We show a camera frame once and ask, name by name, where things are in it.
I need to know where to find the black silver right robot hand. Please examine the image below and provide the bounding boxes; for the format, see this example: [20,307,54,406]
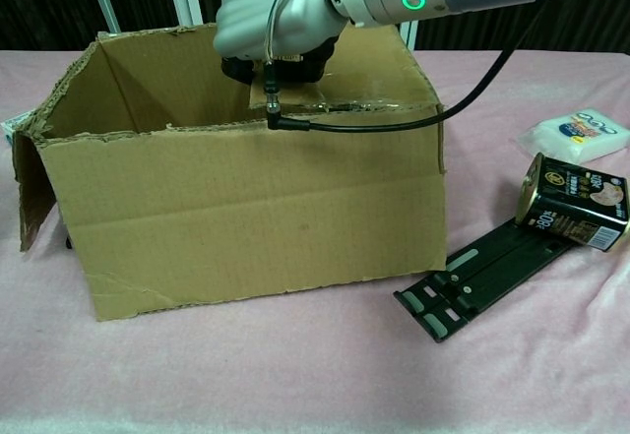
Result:
[212,0,353,86]

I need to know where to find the brown cardboard shipping box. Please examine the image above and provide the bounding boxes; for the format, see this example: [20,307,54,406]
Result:
[10,23,448,323]

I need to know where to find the dark pleated curtain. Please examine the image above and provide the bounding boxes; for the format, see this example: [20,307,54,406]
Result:
[0,0,630,54]

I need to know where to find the small white blue carton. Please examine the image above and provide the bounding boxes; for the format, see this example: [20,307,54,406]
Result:
[0,113,31,148]

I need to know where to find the white tissue packet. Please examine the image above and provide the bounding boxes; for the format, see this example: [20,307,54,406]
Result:
[520,107,630,164]

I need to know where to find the black folding stand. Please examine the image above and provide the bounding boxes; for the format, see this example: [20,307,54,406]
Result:
[392,219,575,345]

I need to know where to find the pink tablecloth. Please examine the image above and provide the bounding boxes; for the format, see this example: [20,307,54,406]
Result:
[0,48,630,434]

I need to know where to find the black luncheon meat can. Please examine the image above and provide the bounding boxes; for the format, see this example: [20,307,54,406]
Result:
[515,152,630,254]

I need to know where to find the black right hand cable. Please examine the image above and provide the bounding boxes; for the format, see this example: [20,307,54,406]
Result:
[263,0,575,135]

